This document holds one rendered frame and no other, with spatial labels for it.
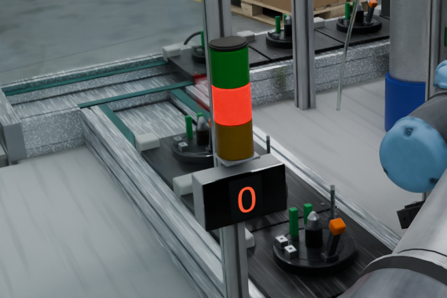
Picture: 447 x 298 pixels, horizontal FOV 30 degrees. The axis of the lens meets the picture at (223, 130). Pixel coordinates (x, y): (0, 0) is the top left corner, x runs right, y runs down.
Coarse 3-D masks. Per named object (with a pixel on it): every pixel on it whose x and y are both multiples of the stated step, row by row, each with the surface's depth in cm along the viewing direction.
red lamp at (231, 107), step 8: (216, 88) 106; (240, 88) 106; (248, 88) 106; (216, 96) 106; (224, 96) 106; (232, 96) 105; (240, 96) 106; (248, 96) 107; (216, 104) 107; (224, 104) 106; (232, 104) 106; (240, 104) 106; (248, 104) 107; (216, 112) 108; (224, 112) 107; (232, 112) 106; (240, 112) 107; (248, 112) 107; (216, 120) 108; (224, 120) 107; (232, 120) 107; (240, 120) 107; (248, 120) 108
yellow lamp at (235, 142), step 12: (216, 132) 109; (228, 132) 108; (240, 132) 108; (252, 132) 109; (216, 144) 110; (228, 144) 108; (240, 144) 108; (252, 144) 110; (228, 156) 109; (240, 156) 109
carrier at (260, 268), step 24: (312, 216) 137; (336, 216) 152; (264, 240) 146; (288, 240) 142; (312, 240) 138; (360, 240) 144; (264, 264) 139; (288, 264) 136; (312, 264) 134; (336, 264) 134; (360, 264) 137; (264, 288) 133; (288, 288) 132; (312, 288) 132; (336, 288) 131
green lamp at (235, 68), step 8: (216, 56) 104; (224, 56) 103; (232, 56) 103; (240, 56) 104; (248, 56) 106; (216, 64) 104; (224, 64) 104; (232, 64) 104; (240, 64) 104; (248, 64) 106; (216, 72) 105; (224, 72) 104; (232, 72) 104; (240, 72) 105; (248, 72) 106; (216, 80) 105; (224, 80) 105; (232, 80) 105; (240, 80) 105; (248, 80) 106; (224, 88) 105; (232, 88) 105
